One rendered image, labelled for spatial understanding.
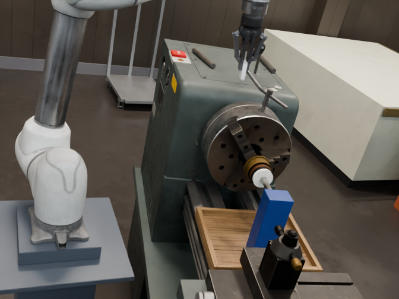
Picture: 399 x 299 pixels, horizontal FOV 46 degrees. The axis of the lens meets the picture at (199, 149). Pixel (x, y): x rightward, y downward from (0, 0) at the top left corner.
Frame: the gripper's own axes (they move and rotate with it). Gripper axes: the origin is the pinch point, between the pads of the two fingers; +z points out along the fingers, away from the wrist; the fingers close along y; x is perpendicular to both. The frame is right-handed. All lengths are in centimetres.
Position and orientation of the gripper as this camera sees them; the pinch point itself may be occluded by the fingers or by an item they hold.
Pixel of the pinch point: (243, 70)
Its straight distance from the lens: 174.2
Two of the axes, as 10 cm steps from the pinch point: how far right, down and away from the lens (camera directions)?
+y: 9.8, 0.3, 2.2
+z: -1.3, 8.7, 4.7
